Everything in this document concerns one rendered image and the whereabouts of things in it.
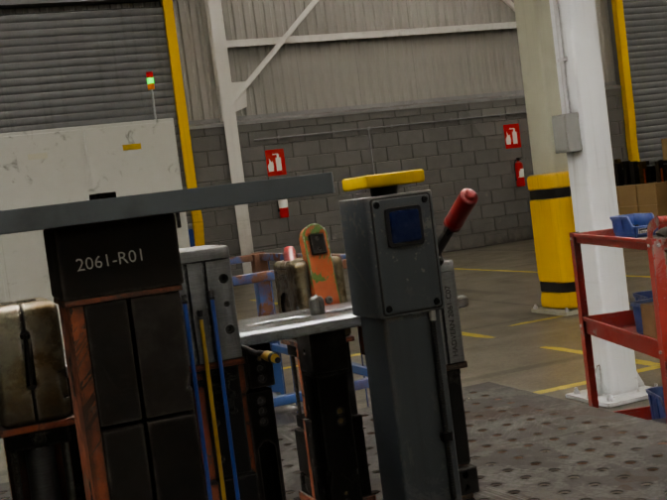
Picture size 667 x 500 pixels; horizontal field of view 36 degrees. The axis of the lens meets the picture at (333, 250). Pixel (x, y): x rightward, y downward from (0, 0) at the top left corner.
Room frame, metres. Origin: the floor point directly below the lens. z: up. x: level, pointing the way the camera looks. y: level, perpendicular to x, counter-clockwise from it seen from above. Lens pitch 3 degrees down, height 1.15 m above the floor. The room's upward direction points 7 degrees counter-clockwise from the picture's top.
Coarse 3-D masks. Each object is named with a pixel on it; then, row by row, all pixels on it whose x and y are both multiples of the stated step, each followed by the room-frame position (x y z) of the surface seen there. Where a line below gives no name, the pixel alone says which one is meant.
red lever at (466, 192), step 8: (464, 192) 1.03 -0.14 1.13; (472, 192) 1.03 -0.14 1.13; (456, 200) 1.04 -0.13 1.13; (464, 200) 1.03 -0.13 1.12; (472, 200) 1.03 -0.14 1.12; (456, 208) 1.04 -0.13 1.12; (464, 208) 1.04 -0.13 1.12; (472, 208) 1.04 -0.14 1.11; (448, 216) 1.06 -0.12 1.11; (456, 216) 1.05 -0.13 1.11; (464, 216) 1.05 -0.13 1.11; (448, 224) 1.06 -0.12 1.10; (456, 224) 1.06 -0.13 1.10; (448, 232) 1.08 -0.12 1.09; (440, 240) 1.09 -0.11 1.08; (448, 240) 1.10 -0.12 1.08; (440, 248) 1.11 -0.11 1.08; (440, 256) 1.12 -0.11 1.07; (440, 264) 1.12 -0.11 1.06
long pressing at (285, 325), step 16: (336, 304) 1.40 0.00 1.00; (464, 304) 1.28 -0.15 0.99; (240, 320) 1.34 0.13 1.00; (256, 320) 1.31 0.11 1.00; (272, 320) 1.30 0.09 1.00; (288, 320) 1.27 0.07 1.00; (304, 320) 1.25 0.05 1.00; (320, 320) 1.21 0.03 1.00; (336, 320) 1.22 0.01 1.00; (352, 320) 1.22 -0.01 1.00; (240, 336) 1.17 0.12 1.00; (256, 336) 1.18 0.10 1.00; (272, 336) 1.19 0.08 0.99; (288, 336) 1.19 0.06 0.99; (64, 352) 1.23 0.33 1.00
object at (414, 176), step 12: (348, 180) 0.98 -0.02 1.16; (360, 180) 0.95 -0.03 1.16; (372, 180) 0.94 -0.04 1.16; (384, 180) 0.95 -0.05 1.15; (396, 180) 0.95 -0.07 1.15; (408, 180) 0.96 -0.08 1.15; (420, 180) 0.96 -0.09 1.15; (372, 192) 0.97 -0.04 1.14; (384, 192) 0.97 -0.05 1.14; (396, 192) 0.97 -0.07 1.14
